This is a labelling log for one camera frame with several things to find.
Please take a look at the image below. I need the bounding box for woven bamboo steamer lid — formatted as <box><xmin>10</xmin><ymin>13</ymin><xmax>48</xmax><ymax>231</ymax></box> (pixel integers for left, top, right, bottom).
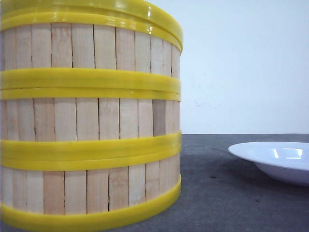
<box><xmin>0</xmin><ymin>0</ymin><xmax>183</xmax><ymax>49</ymax></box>

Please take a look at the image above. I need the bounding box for front bamboo steamer basket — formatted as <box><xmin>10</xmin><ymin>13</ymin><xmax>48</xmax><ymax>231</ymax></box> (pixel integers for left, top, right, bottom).
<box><xmin>1</xmin><ymin>154</ymin><xmax>181</xmax><ymax>232</ymax></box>

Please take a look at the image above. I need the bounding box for white ceramic plate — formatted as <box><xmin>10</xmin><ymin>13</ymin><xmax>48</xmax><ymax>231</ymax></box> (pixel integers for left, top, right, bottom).
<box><xmin>228</xmin><ymin>142</ymin><xmax>309</xmax><ymax>186</ymax></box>

